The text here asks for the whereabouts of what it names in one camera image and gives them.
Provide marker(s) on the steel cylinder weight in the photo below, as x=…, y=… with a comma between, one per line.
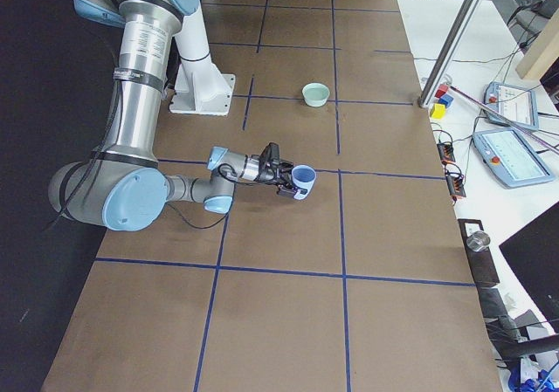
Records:
x=478, y=241

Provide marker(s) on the black monitor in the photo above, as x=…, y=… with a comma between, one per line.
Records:
x=532, y=255

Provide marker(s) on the near teach pendant tablet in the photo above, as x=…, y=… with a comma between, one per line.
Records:
x=511, y=159

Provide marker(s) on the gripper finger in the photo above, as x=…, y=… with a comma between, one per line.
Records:
x=286, y=168
x=287, y=191

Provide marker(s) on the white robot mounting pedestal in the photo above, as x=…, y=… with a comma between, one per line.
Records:
x=200, y=87

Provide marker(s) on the brown paper table cover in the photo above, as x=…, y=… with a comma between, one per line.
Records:
x=362, y=286

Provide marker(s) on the teach pendant tablet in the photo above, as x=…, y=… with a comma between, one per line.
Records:
x=511, y=159
x=514, y=103

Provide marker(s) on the blue cube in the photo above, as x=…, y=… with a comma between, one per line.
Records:
x=446, y=100

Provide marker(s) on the yellow cube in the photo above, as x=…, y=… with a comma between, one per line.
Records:
x=437, y=111

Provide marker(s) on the aluminium frame post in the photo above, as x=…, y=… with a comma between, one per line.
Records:
x=463, y=18

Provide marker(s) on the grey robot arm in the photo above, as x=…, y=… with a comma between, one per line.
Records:
x=120, y=185

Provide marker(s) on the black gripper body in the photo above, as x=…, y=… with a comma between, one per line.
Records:
x=267, y=176

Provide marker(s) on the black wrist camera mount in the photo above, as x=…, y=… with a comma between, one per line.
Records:
x=270, y=156

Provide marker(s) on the orange black power strip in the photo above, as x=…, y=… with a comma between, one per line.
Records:
x=445, y=147

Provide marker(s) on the far teach pendant tablet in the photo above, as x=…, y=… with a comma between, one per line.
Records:
x=514, y=103

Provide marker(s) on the white grabber reaching stick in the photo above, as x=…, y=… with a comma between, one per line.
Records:
x=505, y=120

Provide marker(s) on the blue-grey plastic cup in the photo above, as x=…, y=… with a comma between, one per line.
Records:
x=303, y=178

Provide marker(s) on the mint green bowl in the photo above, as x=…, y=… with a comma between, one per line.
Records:
x=315, y=94

